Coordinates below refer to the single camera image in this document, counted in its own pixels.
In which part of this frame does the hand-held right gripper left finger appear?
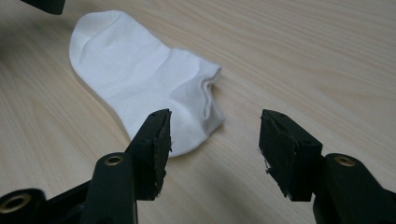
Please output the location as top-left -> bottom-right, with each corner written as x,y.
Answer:
78,108 -> 173,224

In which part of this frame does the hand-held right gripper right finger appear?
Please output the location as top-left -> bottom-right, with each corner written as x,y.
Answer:
258,108 -> 396,224

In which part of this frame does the white sock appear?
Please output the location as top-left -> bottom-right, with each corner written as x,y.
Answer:
68,9 -> 226,159

